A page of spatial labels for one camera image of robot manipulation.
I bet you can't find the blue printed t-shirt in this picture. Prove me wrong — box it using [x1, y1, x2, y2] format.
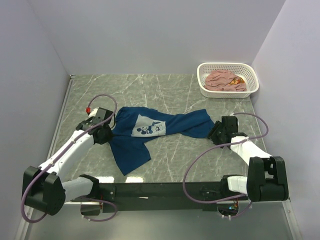
[109, 106, 214, 176]

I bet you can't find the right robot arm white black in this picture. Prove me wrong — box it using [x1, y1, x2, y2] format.
[207, 116, 289, 202]

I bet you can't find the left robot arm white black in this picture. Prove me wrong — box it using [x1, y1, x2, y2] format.
[21, 126, 109, 216]

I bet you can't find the pink t-shirt in basket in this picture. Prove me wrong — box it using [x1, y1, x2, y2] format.
[204, 70, 247, 92]

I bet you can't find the white perforated plastic basket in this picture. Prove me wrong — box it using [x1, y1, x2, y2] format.
[197, 62, 259, 99]

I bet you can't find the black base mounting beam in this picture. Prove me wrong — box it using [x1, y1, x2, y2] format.
[69, 182, 251, 216]

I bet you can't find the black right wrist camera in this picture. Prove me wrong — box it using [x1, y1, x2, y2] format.
[221, 115, 238, 134]

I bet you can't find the aluminium rail at table edge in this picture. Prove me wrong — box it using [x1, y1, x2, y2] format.
[44, 73, 76, 163]

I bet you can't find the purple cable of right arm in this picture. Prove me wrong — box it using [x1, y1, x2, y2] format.
[182, 112, 270, 221]

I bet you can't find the aluminium front frame rail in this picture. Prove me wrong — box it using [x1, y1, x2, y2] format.
[15, 202, 302, 240]

